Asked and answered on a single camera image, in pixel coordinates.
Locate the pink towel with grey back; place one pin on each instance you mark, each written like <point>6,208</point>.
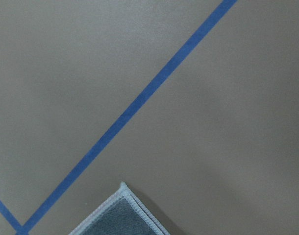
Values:
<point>123,213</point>

